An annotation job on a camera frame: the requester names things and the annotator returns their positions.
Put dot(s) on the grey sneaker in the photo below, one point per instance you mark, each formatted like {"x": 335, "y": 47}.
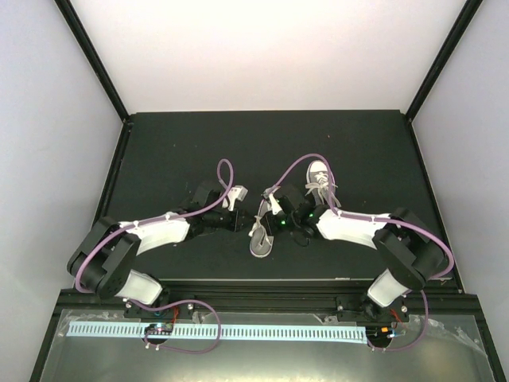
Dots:
{"x": 261, "y": 243}
{"x": 320, "y": 184}

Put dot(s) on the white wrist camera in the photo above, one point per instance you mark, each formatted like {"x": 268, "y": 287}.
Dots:
{"x": 236, "y": 193}
{"x": 273, "y": 204}

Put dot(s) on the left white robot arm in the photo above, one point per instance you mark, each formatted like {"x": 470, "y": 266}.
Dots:
{"x": 104, "y": 262}

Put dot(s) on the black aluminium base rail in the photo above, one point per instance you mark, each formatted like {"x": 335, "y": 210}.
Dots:
{"x": 346, "y": 300}

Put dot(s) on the white slotted cable duct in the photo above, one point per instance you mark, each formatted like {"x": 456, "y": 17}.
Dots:
{"x": 228, "y": 332}

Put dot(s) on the right black frame post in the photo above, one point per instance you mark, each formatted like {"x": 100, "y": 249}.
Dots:
{"x": 460, "y": 25}

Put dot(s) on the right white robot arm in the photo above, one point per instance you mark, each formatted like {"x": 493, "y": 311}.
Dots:
{"x": 411, "y": 255}

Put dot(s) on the small circuit board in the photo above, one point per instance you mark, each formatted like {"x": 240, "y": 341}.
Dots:
{"x": 384, "y": 331}
{"x": 159, "y": 328}

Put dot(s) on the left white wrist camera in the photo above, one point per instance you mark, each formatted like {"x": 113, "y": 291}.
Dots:
{"x": 236, "y": 193}

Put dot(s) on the black frame post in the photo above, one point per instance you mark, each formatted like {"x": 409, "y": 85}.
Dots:
{"x": 460, "y": 25}
{"x": 81, "y": 36}

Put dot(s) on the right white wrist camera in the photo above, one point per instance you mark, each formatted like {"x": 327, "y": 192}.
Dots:
{"x": 273, "y": 204}

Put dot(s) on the right small circuit board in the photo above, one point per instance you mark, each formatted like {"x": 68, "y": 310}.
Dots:
{"x": 384, "y": 331}

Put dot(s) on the left black frame post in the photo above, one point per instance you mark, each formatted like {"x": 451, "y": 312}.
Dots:
{"x": 81, "y": 36}

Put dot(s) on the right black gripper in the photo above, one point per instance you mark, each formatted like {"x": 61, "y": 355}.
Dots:
{"x": 268, "y": 221}

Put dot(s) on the left small circuit board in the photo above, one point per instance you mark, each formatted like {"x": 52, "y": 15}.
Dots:
{"x": 159, "y": 328}

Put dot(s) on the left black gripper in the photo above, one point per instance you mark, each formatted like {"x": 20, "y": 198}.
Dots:
{"x": 237, "y": 224}

